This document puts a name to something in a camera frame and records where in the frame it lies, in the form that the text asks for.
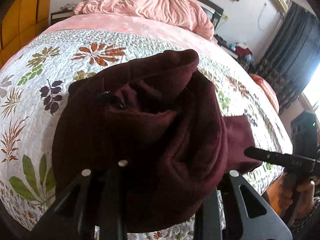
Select cluttered side table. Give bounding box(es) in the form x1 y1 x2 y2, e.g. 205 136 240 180
214 34 255 73

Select white floral quilt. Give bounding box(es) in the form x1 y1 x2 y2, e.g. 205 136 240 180
1 27 292 231

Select person's right hand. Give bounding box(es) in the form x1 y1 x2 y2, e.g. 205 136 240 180
278 178 315 219

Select dark patterned curtain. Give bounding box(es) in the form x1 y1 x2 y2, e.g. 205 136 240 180
255 2 319 114

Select pink bed sheet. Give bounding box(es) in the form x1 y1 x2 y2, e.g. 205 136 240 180
1 14 220 85

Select orange red pillow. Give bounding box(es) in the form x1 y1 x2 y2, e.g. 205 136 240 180
249 74 279 114

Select pink crumpled blanket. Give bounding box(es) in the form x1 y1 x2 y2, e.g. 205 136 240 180
74 0 215 42

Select bright window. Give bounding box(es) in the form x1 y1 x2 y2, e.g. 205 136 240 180
303 65 320 120

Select dark bedside table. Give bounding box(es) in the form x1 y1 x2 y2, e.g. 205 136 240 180
50 3 76 25

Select maroon pants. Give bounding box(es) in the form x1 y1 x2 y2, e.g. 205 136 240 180
52 49 261 233

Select yellow padded headboard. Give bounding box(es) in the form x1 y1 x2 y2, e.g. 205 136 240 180
1 0 50 67

